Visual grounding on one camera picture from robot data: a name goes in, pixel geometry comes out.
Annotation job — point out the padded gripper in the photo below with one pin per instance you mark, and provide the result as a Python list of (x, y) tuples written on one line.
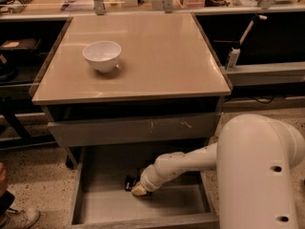
[(147, 180)]

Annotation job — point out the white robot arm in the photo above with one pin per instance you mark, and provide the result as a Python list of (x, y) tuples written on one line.
[(252, 157)]

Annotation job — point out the open grey middle drawer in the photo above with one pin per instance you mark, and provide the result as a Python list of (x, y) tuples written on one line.
[(101, 201)]

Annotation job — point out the closed grey top drawer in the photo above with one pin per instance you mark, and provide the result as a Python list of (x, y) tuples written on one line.
[(133, 129)]

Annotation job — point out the grey drawer cabinet with counter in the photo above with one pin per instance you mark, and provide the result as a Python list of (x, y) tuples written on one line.
[(165, 68)]

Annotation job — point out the white sneaker shoe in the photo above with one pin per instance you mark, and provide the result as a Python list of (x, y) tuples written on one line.
[(24, 219)]

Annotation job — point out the white ceramic bowl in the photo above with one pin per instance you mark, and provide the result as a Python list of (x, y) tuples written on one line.
[(103, 56)]

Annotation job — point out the dark shelf tray left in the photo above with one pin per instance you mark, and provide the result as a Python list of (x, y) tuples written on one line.
[(28, 44)]

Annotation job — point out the white tool with black handle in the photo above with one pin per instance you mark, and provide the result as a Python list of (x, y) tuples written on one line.
[(235, 50)]

